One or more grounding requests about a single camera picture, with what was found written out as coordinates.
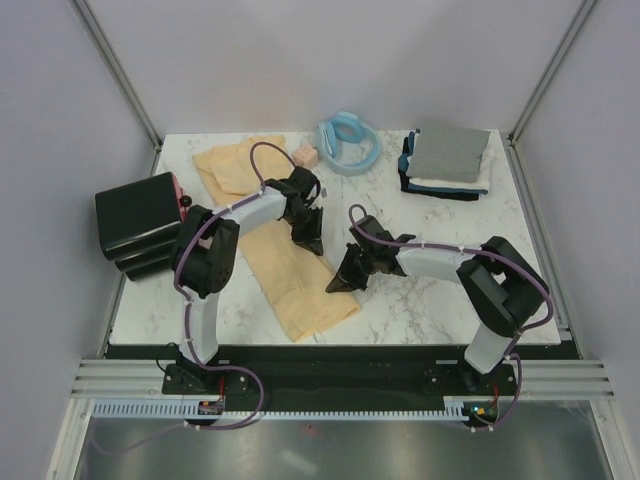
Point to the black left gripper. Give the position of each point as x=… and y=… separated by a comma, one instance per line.
x=312, y=239

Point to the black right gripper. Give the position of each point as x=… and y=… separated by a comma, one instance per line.
x=345, y=272

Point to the yellow t shirt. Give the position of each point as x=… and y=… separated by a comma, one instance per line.
x=292, y=279

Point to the small pink cube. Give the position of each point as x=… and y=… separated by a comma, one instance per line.
x=306, y=156

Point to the black pink drawer organizer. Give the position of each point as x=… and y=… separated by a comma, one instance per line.
x=138, y=224

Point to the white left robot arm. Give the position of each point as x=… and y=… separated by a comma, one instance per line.
x=204, y=253

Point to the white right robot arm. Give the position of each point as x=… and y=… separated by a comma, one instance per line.
x=507, y=294

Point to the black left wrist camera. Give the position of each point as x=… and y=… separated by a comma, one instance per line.
x=305, y=182

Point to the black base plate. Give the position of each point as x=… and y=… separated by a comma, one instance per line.
x=237, y=358

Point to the aluminium frame post right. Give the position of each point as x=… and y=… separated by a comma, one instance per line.
x=568, y=40

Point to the aluminium frame post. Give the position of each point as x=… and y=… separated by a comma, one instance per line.
x=568, y=40
x=106, y=51

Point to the white slotted cable duct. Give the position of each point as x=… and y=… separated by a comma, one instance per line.
x=193, y=409

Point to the aluminium frame rail front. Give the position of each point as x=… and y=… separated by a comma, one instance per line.
x=289, y=380

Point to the aluminium frame post left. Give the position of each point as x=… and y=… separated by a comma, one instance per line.
x=106, y=51

